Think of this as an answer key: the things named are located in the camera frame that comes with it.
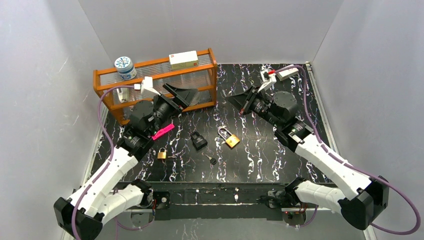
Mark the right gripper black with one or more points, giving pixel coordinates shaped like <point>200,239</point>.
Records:
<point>250,101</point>

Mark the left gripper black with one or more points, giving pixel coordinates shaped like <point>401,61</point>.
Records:
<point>172,101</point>

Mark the long shackle brass padlock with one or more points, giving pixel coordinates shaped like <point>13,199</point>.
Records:
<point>230,139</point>

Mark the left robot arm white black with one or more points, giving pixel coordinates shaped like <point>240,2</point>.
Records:
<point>88,209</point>

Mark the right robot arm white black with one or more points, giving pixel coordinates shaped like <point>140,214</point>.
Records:
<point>358,198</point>

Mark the black head key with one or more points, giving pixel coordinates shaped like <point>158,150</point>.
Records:
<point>212,160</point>

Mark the orange wooden shelf rack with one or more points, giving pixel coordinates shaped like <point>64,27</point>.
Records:
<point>203,76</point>

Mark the white olive box on shelf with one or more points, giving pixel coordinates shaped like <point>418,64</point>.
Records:
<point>183,60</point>

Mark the black padlock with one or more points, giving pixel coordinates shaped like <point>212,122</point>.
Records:
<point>198,140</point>

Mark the white small box on table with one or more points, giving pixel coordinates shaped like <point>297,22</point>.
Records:
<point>286,74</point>

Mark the small brass padlock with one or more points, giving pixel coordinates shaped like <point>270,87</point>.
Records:
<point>162,154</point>

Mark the blue white round tin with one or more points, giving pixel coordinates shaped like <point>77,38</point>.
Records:
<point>125,68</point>

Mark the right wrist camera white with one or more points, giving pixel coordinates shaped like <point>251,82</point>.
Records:
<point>268,77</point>

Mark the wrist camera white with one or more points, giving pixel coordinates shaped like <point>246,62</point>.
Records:
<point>268,77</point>
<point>146,88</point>

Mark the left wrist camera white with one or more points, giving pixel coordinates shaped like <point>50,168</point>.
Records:
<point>146,88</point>

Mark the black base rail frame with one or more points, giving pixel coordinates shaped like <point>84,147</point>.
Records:
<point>172,200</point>

